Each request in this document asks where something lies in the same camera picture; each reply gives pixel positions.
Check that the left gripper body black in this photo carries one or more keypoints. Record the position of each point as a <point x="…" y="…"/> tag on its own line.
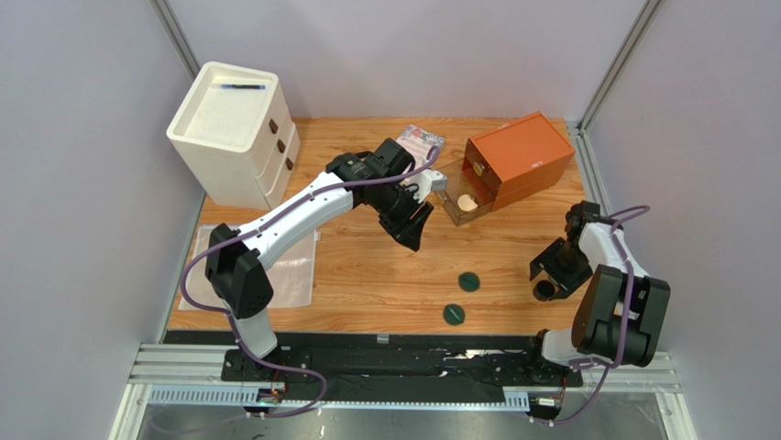
<point x="393" y="200"/>

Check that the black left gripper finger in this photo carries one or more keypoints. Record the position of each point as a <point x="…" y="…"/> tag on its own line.
<point x="412" y="231"/>
<point x="398" y="227"/>

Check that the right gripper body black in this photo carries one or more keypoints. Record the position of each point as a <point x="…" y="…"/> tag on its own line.
<point x="558" y="272"/>

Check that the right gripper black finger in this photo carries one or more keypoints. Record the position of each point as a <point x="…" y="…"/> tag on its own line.
<point x="566" y="286"/>
<point x="549" y="262"/>

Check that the small black jar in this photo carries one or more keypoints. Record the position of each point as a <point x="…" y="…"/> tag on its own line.
<point x="544" y="291"/>

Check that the gold lid cream jar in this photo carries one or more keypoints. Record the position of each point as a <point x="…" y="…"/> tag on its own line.
<point x="466" y="203"/>

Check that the green round compact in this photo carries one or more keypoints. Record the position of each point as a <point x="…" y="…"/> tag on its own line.
<point x="454" y="314"/>
<point x="468" y="281"/>

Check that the clear acrylic drawer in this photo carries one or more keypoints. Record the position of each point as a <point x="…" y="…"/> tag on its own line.
<point x="463" y="179"/>

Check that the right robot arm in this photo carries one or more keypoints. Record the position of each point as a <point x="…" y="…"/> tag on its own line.
<point x="620" y="317"/>

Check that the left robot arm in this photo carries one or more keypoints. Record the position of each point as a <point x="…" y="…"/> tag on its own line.
<point x="238" y="259"/>

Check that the floral notebook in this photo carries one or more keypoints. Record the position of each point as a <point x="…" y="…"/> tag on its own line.
<point x="418" y="142"/>

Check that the orange drawer box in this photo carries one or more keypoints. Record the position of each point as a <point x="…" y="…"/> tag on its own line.
<point x="516" y="160"/>

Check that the clear mesh zipper pouch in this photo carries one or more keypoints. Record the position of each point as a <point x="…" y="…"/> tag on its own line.
<point x="292" y="278"/>

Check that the white drawer cabinet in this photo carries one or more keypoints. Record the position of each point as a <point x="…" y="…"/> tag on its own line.
<point x="241" y="145"/>

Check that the black pen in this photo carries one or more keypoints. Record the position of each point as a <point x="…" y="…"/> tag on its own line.
<point x="240" y="86"/>

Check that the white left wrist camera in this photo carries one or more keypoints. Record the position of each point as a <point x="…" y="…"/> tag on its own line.
<point x="430" y="182"/>

